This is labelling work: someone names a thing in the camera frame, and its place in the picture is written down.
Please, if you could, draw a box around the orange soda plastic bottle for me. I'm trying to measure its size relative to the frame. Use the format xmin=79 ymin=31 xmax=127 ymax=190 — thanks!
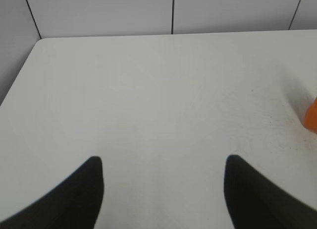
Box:
xmin=304 ymin=99 xmax=317 ymax=133

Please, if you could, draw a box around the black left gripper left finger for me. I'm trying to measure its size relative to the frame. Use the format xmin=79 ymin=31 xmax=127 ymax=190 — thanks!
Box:
xmin=0 ymin=156 xmax=104 ymax=229

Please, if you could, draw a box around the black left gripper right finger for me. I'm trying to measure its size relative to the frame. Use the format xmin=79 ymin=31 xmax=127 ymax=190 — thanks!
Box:
xmin=224 ymin=155 xmax=317 ymax=229

